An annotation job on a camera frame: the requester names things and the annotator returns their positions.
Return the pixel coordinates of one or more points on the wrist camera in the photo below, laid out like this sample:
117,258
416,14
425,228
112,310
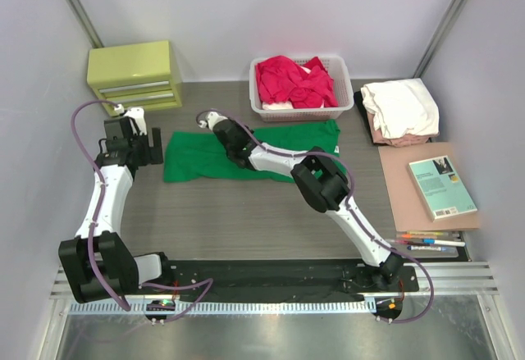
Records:
135,117
208,119

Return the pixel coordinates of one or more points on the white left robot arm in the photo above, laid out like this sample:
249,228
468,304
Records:
96,261

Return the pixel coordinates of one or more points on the black folded t shirt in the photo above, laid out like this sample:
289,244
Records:
358,102

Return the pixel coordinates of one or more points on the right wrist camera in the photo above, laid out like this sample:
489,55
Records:
208,119

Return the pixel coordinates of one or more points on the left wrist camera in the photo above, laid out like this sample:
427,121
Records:
135,117

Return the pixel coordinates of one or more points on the red t shirt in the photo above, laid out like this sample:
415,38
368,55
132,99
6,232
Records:
282,81

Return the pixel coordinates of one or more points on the orange highlighter pen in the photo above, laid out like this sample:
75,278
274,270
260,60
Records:
410,236

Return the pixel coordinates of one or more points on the yellow highlighter pen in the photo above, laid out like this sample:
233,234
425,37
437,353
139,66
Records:
427,234

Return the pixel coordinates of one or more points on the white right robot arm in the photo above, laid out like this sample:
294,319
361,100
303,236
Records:
323,185

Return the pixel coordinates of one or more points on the white plastic laundry basket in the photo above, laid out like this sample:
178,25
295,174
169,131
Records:
336,69

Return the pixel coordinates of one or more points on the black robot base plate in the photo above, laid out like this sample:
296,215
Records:
283,280

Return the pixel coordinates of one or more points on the pink folded t shirt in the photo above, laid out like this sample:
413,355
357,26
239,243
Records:
404,141

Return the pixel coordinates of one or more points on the blue marker pen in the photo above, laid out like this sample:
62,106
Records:
423,241

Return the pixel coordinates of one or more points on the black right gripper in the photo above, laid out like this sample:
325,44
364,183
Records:
246,137

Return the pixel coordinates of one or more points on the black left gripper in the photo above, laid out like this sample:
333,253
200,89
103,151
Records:
152,154

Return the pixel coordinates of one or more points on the green t shirt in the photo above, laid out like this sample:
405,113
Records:
190,156

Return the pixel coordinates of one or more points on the white marker pen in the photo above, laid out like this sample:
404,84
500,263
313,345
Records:
443,248

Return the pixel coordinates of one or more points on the teal paperback book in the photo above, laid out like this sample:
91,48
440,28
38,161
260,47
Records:
441,188

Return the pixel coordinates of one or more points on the yellow green drawer cabinet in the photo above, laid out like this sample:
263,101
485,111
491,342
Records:
140,74

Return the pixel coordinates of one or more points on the white folded t shirt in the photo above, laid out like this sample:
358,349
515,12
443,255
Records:
400,110

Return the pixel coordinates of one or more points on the aluminium slotted rail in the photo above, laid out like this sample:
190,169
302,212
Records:
158,307

